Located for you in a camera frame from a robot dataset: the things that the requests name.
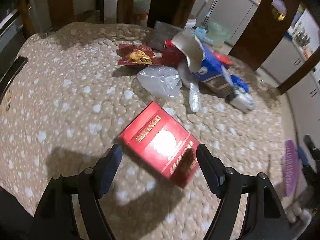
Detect red Shuangxi cigarette pack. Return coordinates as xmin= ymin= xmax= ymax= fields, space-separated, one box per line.
xmin=119 ymin=101 xmax=200 ymax=188

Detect white kitchen cabinets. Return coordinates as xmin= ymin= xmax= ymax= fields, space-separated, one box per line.
xmin=194 ymin=0 xmax=319 ymax=138

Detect green trash bag bin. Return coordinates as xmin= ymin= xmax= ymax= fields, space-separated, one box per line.
xmin=207 ymin=22 xmax=231 ymax=46

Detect white gloved right hand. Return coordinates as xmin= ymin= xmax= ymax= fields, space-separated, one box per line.
xmin=286 ymin=202 xmax=312 ymax=224

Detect torn blue white carton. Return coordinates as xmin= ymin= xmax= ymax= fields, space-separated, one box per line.
xmin=171 ymin=31 xmax=254 ymax=113

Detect clear plastic bag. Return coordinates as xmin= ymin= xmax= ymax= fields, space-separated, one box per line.
xmin=137 ymin=66 xmax=182 ymax=100

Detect light blue mop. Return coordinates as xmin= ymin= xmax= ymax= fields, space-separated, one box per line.
xmin=193 ymin=0 xmax=217 ymax=44

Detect black phone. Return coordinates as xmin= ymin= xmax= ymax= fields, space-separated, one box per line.
xmin=0 ymin=56 xmax=28 ymax=101

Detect small red box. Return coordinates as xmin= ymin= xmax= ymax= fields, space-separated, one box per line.
xmin=160 ymin=40 xmax=186 ymax=67

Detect red snack packet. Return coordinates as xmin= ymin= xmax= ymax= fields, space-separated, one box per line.
xmin=118 ymin=44 xmax=161 ymax=66

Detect grey metal tin box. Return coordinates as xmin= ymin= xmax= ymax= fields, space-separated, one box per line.
xmin=148 ymin=21 xmax=183 ymax=51

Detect dark wooden chair frame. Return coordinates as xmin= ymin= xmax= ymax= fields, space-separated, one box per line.
xmin=17 ymin=0 xmax=320 ymax=95

